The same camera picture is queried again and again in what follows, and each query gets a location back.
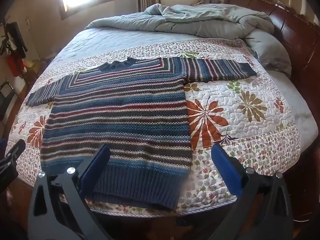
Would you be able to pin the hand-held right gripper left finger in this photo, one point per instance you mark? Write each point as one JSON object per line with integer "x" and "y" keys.
{"x": 96, "y": 166}

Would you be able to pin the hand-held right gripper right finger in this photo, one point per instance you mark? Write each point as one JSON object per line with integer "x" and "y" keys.
{"x": 226, "y": 171}

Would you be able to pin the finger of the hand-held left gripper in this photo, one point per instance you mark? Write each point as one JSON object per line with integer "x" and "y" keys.
{"x": 16, "y": 150}

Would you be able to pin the striped knitted sweater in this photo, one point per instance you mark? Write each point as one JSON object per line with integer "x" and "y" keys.
{"x": 120, "y": 110}

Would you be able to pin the floral quilted bedspread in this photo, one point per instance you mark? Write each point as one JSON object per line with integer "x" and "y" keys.
{"x": 240, "y": 130}

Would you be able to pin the red hanging bag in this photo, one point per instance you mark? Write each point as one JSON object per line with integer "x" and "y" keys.
{"x": 14, "y": 65}

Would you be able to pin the pale quilted bed sheet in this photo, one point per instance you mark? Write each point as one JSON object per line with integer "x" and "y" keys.
{"x": 105, "y": 40}

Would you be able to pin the grey duvet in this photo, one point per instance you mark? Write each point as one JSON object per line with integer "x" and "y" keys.
{"x": 187, "y": 22}

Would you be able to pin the dark wooden headboard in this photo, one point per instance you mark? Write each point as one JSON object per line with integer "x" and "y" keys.
{"x": 295, "y": 30}

